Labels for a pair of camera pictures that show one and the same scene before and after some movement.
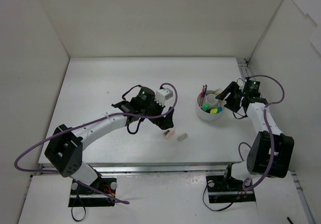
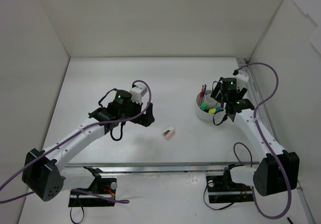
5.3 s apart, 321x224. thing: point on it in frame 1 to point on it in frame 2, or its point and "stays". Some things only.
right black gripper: (235, 97) to (219, 93)
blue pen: (204, 93) stays
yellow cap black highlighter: (213, 110) stays
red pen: (201, 96) stays
